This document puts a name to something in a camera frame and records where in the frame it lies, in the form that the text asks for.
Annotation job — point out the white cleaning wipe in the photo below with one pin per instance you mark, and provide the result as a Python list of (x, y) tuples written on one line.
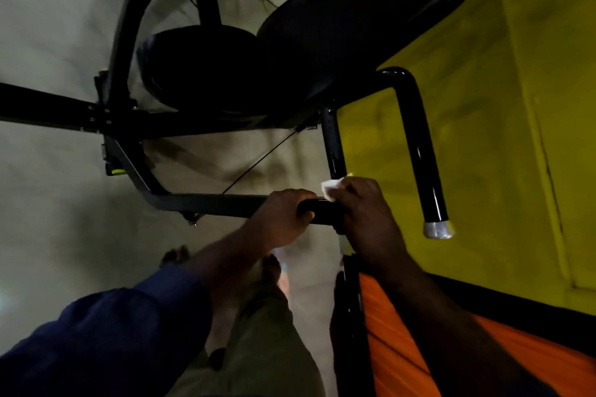
[(329, 187)]

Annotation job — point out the person's right forearm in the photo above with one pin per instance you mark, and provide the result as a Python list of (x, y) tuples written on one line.
[(447, 341)]

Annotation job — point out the person's left hand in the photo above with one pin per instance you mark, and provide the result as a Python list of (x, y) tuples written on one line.
[(279, 220)]

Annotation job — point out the orange curtain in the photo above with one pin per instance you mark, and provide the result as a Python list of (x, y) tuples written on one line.
[(396, 355)]

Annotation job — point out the person's blue shirt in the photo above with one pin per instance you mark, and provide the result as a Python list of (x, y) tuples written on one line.
[(93, 341)]

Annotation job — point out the black seated gym machine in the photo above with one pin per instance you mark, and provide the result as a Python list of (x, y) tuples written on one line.
[(46, 106)]

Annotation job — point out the person's right hand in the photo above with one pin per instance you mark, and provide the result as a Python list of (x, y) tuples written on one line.
[(372, 224)]

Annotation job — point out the person's left forearm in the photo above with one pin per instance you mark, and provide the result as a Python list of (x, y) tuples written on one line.
[(223, 266)]

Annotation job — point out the black seat pad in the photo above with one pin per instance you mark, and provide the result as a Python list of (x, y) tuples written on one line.
[(205, 68)]

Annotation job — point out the black framed window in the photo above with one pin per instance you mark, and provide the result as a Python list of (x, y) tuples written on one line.
[(349, 341)]

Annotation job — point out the black back pad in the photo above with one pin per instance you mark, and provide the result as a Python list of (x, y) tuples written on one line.
[(349, 15)]

